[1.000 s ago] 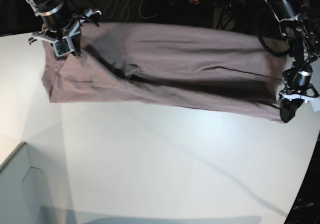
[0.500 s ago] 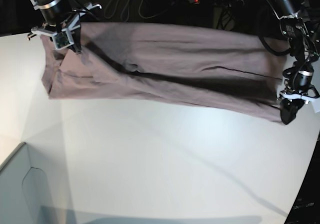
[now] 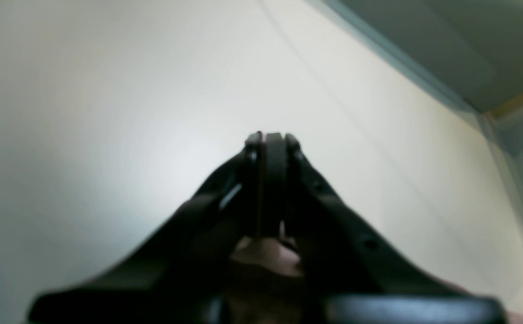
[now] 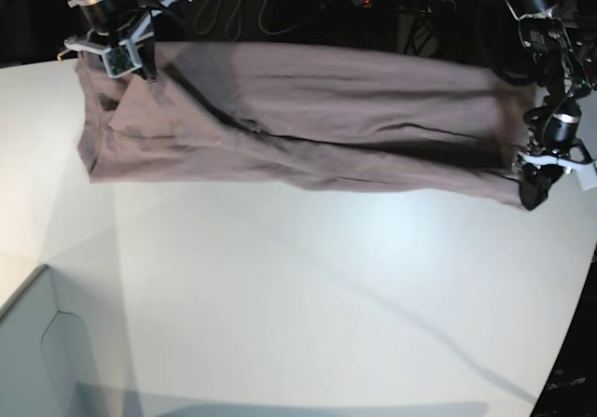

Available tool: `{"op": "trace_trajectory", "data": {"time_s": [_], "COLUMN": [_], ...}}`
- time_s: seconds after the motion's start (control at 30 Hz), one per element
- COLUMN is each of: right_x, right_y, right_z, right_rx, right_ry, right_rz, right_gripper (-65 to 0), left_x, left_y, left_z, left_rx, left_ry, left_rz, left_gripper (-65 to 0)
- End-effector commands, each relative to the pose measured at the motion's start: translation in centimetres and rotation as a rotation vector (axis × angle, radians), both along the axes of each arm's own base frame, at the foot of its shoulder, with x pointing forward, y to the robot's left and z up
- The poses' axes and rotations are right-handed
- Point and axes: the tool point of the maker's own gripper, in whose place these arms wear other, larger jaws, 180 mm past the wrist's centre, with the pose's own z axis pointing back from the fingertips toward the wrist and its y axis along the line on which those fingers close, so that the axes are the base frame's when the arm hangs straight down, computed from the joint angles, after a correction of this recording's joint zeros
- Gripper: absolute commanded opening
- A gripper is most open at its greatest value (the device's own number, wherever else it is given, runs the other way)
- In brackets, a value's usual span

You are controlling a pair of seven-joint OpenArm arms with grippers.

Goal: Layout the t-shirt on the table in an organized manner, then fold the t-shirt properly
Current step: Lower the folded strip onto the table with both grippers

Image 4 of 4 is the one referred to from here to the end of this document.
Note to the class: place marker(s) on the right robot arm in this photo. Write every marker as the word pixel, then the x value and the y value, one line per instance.
pixel 103 14

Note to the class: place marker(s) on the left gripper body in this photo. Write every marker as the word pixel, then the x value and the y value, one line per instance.
pixel 570 160

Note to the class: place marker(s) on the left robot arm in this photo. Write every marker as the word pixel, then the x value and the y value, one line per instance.
pixel 560 35

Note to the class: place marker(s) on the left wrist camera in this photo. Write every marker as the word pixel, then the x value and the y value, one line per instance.
pixel 587 176

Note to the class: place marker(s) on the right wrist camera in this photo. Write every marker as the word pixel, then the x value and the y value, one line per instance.
pixel 119 62

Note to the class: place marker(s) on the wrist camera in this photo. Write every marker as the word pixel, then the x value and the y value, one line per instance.
pixel 119 62
pixel 587 176

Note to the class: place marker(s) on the mauve t-shirt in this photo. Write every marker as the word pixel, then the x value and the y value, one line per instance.
pixel 314 117

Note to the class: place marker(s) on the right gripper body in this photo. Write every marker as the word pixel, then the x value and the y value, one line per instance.
pixel 135 25

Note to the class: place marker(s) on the black power strip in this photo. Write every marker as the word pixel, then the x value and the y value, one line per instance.
pixel 409 6

